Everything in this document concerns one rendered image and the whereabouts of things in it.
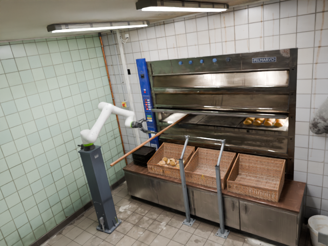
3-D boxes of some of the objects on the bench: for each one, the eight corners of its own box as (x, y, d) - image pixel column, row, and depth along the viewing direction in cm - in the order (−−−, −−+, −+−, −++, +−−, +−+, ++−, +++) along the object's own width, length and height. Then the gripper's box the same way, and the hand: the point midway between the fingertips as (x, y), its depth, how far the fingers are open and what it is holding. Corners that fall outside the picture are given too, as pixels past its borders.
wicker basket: (165, 157, 396) (163, 141, 387) (197, 163, 365) (195, 146, 356) (147, 172, 359) (144, 155, 350) (181, 179, 327) (178, 161, 318)
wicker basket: (238, 171, 327) (237, 153, 319) (285, 179, 296) (286, 158, 288) (226, 192, 290) (225, 171, 281) (278, 203, 259) (278, 180, 250)
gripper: (136, 115, 330) (149, 115, 317) (139, 132, 338) (152, 133, 325) (133, 116, 324) (145, 117, 312) (136, 134, 332) (149, 135, 320)
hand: (148, 126), depth 319 cm, fingers open, 13 cm apart
